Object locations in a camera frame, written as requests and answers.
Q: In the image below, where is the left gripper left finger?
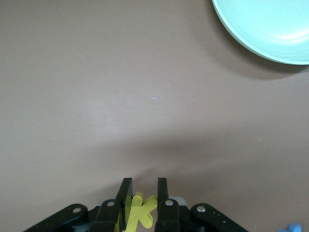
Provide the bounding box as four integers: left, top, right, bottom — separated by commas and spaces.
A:
23, 178, 134, 232

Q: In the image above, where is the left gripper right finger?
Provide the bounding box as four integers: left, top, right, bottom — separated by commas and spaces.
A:
154, 178, 248, 232

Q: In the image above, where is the yellow foam letter k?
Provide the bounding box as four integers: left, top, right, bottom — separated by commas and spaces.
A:
116, 192, 159, 232

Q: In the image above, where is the blue foam letter x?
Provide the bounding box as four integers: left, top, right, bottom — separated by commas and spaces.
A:
277, 221, 302, 232

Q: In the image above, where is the pale green plate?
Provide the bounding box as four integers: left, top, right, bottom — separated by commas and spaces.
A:
211, 0, 309, 65

